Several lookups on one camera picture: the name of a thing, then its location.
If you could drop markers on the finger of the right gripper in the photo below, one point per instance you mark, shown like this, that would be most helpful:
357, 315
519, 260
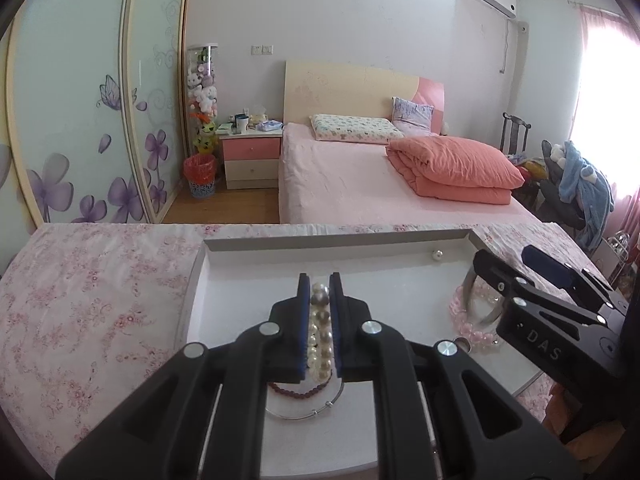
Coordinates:
516, 288
585, 288

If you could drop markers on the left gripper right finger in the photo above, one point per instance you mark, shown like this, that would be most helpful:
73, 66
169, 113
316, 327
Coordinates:
438, 413

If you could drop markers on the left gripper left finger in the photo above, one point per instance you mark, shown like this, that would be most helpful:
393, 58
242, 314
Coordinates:
201, 415

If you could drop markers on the single white pearl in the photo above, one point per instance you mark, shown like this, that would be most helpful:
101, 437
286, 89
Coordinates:
437, 255

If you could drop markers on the thin silver bangle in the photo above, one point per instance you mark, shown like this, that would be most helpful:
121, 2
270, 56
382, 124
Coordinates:
303, 401

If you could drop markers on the person's right hand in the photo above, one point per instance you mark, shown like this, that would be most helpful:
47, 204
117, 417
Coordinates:
558, 415

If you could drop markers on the dark grey chair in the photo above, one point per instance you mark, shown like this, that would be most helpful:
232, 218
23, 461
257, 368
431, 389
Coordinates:
552, 209

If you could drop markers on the blue plush robe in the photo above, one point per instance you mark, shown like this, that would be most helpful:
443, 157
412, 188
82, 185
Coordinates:
581, 181

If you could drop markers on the grey cardboard tray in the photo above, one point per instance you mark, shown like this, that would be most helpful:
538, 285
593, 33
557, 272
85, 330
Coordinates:
430, 402

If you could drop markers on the folded salmon duvet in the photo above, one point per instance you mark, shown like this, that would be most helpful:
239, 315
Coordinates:
456, 169

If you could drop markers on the pink floral tablecloth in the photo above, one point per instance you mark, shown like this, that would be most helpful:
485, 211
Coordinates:
88, 312

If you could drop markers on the dark wooden chair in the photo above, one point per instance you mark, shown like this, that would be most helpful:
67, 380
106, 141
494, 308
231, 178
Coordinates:
514, 134

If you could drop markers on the pink curtain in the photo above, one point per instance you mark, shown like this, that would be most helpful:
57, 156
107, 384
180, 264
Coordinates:
606, 118

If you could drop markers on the lilac patterned pillow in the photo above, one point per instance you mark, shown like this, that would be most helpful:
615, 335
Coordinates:
412, 119

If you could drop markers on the bed with pink sheet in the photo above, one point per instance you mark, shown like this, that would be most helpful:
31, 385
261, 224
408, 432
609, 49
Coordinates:
348, 184

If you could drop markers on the floral white pillow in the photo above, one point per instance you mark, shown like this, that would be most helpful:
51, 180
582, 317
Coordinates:
353, 129

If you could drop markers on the bin with red bag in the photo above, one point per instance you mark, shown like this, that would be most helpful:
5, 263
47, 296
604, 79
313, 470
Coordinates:
200, 173

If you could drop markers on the pink cream nightstand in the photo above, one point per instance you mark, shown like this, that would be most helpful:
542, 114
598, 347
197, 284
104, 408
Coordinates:
251, 160

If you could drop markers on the cream and pink headboard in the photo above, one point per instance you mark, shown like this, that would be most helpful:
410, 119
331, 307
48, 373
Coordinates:
346, 89

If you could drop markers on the white mug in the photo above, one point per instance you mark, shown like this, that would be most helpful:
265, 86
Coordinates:
241, 124

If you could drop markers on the plush toy display tube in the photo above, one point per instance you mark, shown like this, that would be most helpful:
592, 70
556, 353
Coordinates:
201, 96

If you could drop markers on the wardrobe with flower doors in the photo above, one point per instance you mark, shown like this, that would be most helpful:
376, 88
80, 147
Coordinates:
91, 127

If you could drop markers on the white wall socket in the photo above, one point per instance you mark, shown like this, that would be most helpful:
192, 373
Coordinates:
261, 50

